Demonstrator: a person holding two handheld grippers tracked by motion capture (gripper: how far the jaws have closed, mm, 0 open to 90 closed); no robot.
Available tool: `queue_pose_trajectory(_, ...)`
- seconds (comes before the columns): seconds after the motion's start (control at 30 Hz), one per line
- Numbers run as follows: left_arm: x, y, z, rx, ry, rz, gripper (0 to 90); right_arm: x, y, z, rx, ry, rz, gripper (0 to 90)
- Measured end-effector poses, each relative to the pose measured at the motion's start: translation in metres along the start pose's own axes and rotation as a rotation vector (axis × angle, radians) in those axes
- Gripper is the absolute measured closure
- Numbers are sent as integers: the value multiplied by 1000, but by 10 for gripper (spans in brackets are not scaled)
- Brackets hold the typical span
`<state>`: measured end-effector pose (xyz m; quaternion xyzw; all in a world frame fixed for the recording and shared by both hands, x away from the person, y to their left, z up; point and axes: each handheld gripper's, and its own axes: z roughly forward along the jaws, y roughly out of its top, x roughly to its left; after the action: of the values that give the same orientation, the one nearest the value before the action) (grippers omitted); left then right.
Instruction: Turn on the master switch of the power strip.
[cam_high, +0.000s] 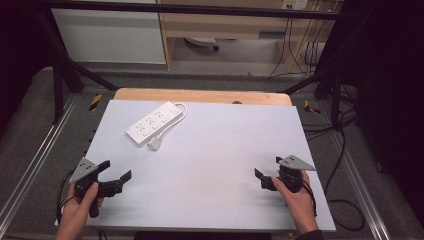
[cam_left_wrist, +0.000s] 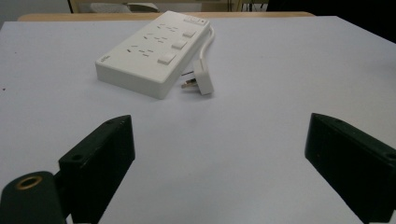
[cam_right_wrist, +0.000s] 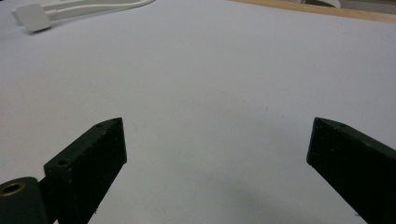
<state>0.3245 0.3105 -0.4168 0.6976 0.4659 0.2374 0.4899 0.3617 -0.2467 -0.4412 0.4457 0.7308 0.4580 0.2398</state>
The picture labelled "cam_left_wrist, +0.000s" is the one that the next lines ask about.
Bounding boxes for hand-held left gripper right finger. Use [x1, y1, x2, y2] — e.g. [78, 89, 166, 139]
[304, 112, 396, 224]

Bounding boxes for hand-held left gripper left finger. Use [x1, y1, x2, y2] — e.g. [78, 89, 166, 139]
[58, 114, 136, 224]

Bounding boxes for white power strip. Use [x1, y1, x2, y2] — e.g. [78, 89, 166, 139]
[94, 10, 211, 101]

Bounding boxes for white power plug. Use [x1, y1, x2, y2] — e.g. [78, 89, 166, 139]
[180, 58, 215, 96]

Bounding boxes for white power cable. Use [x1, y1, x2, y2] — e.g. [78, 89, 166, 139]
[199, 25, 216, 62]

